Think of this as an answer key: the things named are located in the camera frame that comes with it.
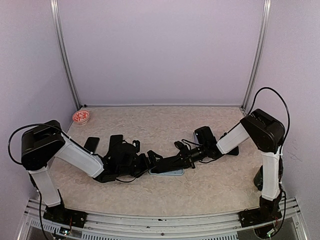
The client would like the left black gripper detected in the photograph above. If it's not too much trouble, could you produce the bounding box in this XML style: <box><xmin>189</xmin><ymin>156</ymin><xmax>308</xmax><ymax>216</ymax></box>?
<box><xmin>117</xmin><ymin>150</ymin><xmax>164</xmax><ymax>178</ymax></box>

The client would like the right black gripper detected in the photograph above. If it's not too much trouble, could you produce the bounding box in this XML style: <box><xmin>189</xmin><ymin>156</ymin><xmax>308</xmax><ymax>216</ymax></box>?
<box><xmin>169</xmin><ymin>143</ymin><xmax>207</xmax><ymax>169</ymax></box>

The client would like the light blue phone case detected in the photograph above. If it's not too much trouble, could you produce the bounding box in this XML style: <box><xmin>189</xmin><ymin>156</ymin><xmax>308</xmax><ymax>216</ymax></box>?
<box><xmin>148</xmin><ymin>169</ymin><xmax>184</xmax><ymax>176</ymax></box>

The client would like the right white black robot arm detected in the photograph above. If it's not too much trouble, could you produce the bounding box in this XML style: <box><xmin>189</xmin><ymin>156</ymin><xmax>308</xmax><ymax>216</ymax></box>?
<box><xmin>147</xmin><ymin>108</ymin><xmax>287</xmax><ymax>227</ymax></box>

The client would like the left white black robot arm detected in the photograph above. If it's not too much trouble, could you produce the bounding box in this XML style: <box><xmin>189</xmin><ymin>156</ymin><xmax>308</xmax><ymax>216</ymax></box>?
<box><xmin>7</xmin><ymin>120</ymin><xmax>162</xmax><ymax>228</ymax></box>

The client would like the lilac phone case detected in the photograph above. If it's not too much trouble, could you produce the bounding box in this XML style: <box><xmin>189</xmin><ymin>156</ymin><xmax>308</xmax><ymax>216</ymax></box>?
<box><xmin>193</xmin><ymin>132</ymin><xmax>200</xmax><ymax>146</ymax></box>

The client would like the black phone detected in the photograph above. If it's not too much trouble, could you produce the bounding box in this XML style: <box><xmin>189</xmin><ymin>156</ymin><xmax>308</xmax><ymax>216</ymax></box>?
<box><xmin>84</xmin><ymin>136</ymin><xmax>100</xmax><ymax>153</ymax></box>
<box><xmin>107</xmin><ymin>134</ymin><xmax>124</xmax><ymax>154</ymax></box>

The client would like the leftmost black phone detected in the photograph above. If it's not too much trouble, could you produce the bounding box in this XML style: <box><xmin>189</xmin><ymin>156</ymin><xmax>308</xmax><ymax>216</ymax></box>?
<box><xmin>84</xmin><ymin>136</ymin><xmax>100</xmax><ymax>153</ymax></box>

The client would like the black phone case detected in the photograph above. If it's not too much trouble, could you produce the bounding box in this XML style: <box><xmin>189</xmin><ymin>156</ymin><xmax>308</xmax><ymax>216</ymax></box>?
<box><xmin>227</xmin><ymin>146</ymin><xmax>239</xmax><ymax>156</ymax></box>

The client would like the red white patterned bowl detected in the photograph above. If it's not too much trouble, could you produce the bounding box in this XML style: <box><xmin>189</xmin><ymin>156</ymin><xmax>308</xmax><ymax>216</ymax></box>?
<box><xmin>72</xmin><ymin>109</ymin><xmax>91</xmax><ymax>125</ymax></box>

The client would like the black cup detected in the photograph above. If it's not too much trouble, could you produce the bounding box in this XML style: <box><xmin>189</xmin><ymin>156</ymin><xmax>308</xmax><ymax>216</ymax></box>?
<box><xmin>253</xmin><ymin>166</ymin><xmax>263</xmax><ymax>191</ymax></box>

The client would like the front aluminium rail base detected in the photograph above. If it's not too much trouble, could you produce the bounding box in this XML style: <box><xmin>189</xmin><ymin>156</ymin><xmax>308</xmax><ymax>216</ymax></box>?
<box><xmin>17</xmin><ymin>197</ymin><xmax>308</xmax><ymax>240</ymax></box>

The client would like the right aluminium frame post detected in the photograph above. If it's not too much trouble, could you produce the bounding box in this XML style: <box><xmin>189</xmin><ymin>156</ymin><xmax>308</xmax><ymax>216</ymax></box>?
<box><xmin>241</xmin><ymin>0</ymin><xmax>272</xmax><ymax>112</ymax></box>

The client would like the aluminium frame post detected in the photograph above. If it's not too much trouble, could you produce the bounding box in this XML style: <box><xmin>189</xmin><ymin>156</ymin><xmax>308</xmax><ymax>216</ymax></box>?
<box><xmin>50</xmin><ymin>0</ymin><xmax>82</xmax><ymax>110</ymax></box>
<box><xmin>241</xmin><ymin>0</ymin><xmax>272</xmax><ymax>112</ymax></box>

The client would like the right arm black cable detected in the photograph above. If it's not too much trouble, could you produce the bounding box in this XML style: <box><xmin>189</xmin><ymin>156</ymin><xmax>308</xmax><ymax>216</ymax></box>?
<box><xmin>181</xmin><ymin>86</ymin><xmax>292</xmax><ymax>226</ymax></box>

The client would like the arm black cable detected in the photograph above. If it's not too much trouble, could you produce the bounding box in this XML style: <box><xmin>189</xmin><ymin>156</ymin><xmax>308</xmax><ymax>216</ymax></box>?
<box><xmin>7</xmin><ymin>122</ymin><xmax>141</xmax><ymax>240</ymax></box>
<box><xmin>181</xmin><ymin>86</ymin><xmax>292</xmax><ymax>226</ymax></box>

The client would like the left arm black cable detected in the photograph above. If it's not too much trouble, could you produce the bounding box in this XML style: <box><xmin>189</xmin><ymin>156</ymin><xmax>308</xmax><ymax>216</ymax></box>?
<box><xmin>7</xmin><ymin>122</ymin><xmax>141</xmax><ymax>240</ymax></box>

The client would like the left aluminium frame post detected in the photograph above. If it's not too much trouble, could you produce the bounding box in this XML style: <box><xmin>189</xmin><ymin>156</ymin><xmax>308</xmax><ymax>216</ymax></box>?
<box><xmin>50</xmin><ymin>0</ymin><xmax>82</xmax><ymax>110</ymax></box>

